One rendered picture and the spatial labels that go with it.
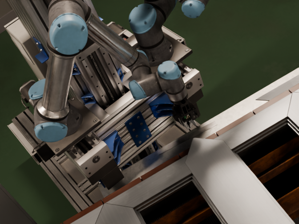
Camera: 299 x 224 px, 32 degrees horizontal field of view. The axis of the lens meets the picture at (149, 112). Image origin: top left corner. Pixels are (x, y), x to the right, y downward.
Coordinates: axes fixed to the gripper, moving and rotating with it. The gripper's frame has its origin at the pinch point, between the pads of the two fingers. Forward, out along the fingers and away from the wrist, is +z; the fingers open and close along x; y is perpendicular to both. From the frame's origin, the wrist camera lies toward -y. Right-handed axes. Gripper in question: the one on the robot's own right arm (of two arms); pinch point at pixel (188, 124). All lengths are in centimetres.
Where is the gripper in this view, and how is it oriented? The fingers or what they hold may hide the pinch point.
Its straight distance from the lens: 211.6
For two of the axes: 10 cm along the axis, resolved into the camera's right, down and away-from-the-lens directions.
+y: 4.1, 5.8, -7.0
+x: 8.6, -5.0, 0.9
